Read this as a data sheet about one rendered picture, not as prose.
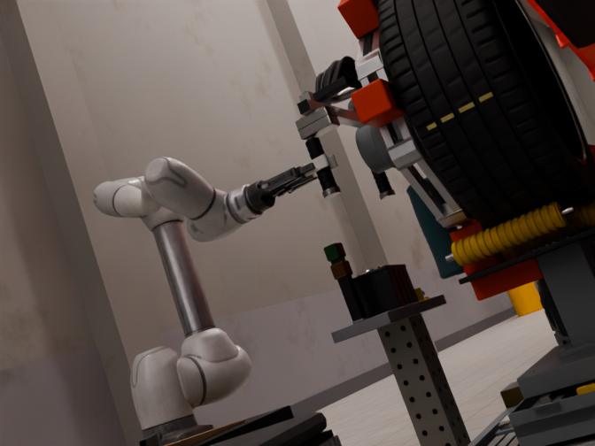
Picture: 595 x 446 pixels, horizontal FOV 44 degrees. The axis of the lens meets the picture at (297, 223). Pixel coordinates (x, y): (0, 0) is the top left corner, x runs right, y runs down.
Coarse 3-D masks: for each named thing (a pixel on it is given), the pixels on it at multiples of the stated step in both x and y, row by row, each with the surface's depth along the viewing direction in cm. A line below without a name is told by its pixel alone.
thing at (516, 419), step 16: (592, 384) 139; (528, 400) 159; (544, 400) 144; (560, 400) 142; (576, 400) 140; (592, 400) 139; (512, 416) 146; (528, 416) 145; (544, 416) 143; (560, 416) 142; (576, 416) 140; (592, 416) 139; (528, 432) 145; (544, 432) 143; (560, 432) 142; (576, 432) 140; (592, 432) 139
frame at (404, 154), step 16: (368, 48) 167; (368, 64) 158; (384, 64) 157; (368, 80) 158; (384, 128) 156; (400, 128) 155; (400, 144) 155; (416, 144) 153; (400, 160) 155; (416, 160) 155; (416, 176) 159; (432, 176) 157; (416, 192) 161; (432, 192) 164; (448, 192) 160; (432, 208) 163; (448, 208) 164; (464, 208) 164; (448, 224) 166; (464, 224) 175
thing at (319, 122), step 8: (312, 112) 174; (320, 112) 173; (328, 112) 172; (304, 120) 175; (312, 120) 174; (320, 120) 173; (328, 120) 172; (336, 120) 174; (304, 128) 175; (312, 128) 174; (320, 128) 173; (328, 128) 174; (304, 136) 175; (312, 136) 176
